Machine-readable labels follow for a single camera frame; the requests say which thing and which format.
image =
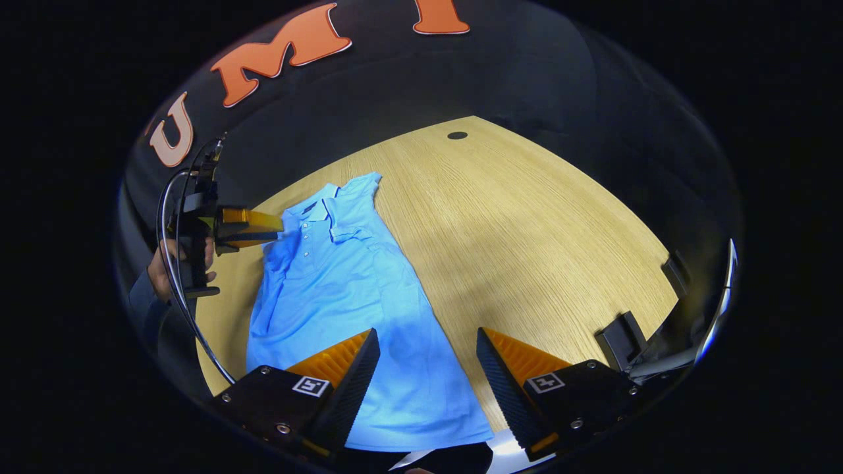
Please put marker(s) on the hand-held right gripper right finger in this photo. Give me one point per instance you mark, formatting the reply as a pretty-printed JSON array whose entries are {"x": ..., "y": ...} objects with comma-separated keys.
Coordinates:
[{"x": 510, "y": 401}]

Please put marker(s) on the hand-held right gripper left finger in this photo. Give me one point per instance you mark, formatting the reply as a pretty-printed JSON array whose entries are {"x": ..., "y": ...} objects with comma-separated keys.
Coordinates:
[{"x": 349, "y": 401}]

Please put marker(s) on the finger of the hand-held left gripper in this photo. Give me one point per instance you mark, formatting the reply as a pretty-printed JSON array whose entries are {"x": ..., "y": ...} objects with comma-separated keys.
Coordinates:
[
  {"x": 244, "y": 239},
  {"x": 250, "y": 219}
]

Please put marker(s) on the light blue T-shirt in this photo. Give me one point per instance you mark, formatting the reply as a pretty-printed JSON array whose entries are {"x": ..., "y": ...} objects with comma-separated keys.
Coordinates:
[{"x": 342, "y": 289}]

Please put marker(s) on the black table edge stand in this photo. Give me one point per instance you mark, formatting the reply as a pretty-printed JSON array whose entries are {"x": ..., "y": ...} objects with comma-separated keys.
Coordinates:
[
  {"x": 622, "y": 342},
  {"x": 675, "y": 275}
]

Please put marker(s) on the black backdrop cloth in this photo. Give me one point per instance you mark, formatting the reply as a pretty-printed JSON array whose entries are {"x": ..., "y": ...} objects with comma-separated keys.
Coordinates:
[{"x": 408, "y": 79}]

